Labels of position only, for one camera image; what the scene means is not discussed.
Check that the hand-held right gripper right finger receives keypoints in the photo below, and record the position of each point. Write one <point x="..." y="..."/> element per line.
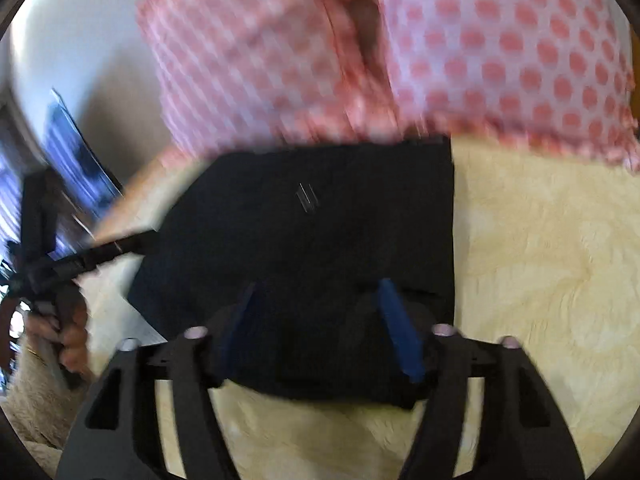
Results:
<point x="400" y="335"/>

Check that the person's left hand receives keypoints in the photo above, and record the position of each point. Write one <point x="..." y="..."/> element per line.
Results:
<point x="75" y="345"/>

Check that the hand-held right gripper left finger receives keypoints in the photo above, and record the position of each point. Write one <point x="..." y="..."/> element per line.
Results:
<point x="240" y="330"/>

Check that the pink polka dot pillow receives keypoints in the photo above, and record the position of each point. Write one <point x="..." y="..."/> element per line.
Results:
<point x="500" y="50"/>
<point x="250" y="60"/>

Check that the cream patterned bed blanket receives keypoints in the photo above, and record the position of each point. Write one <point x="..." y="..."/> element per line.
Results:
<point x="525" y="260"/>

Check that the beige fluffy cloth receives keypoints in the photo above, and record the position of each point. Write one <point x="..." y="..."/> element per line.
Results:
<point x="35" y="410"/>

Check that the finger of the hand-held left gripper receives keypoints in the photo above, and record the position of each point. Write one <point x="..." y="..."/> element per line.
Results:
<point x="110" y="250"/>
<point x="37" y="215"/>

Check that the black pants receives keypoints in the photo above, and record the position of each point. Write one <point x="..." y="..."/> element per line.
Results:
<point x="325" y="235"/>

